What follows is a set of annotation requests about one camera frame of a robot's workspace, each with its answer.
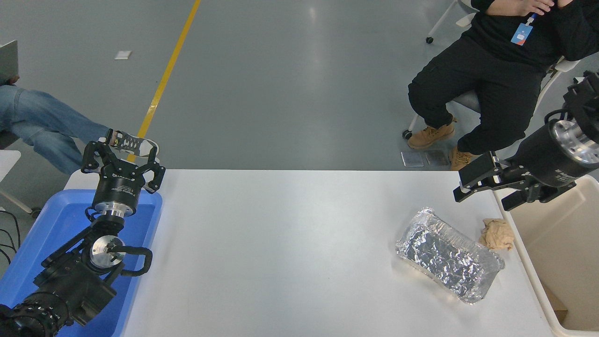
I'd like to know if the crumpled tan paper ball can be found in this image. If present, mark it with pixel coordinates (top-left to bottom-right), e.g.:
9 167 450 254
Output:
478 218 515 251

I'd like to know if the blue id badge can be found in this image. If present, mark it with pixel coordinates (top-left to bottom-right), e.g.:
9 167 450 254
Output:
510 13 538 46

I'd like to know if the crinkled silver foil tray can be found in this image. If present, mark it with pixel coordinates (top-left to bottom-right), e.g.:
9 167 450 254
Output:
395 207 506 305

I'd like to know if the white chair leg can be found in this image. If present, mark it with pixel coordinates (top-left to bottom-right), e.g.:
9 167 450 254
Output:
0 187 42 219

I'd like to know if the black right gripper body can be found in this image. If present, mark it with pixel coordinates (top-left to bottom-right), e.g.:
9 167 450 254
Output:
508 121 591 189

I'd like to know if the person's hand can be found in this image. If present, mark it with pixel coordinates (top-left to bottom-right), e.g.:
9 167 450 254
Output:
517 0 555 16

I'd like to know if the blue plastic tray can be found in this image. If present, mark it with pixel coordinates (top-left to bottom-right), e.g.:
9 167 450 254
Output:
0 189 163 337

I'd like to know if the person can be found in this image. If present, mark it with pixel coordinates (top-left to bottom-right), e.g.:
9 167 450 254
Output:
0 75 160 176
403 0 599 171

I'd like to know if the brown cardboard piece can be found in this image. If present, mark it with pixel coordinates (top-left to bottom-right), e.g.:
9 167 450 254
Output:
542 283 569 324

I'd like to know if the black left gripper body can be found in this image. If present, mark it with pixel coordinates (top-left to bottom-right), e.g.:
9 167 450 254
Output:
95 164 146 210

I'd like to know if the white side table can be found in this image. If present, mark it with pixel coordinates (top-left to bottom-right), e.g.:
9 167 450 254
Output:
0 150 22 184

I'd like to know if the black cable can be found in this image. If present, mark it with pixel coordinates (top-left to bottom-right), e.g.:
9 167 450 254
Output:
0 210 22 264

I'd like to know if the large pale plastic bin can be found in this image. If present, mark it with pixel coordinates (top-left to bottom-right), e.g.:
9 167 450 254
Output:
494 174 599 337

